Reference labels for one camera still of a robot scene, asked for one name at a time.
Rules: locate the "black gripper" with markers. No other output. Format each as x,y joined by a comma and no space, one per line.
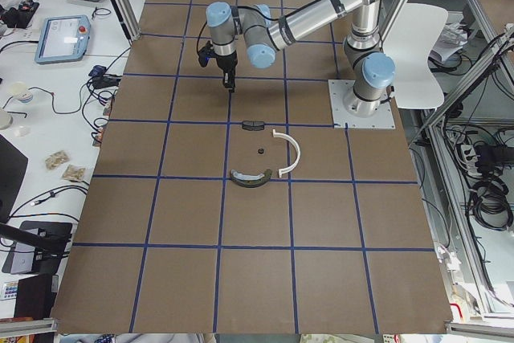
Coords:
226,63

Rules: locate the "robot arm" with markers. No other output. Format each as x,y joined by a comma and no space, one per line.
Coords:
265,36

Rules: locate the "black brake pad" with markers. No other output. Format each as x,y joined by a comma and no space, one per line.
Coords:
253,125

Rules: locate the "blue teach pendant near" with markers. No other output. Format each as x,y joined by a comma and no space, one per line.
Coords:
63,39

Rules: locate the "white chair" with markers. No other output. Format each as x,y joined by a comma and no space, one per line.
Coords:
409,43

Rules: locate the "white paper cup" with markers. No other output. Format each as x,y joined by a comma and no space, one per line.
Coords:
21,92

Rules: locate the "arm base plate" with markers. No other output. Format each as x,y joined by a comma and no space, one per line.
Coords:
350,112

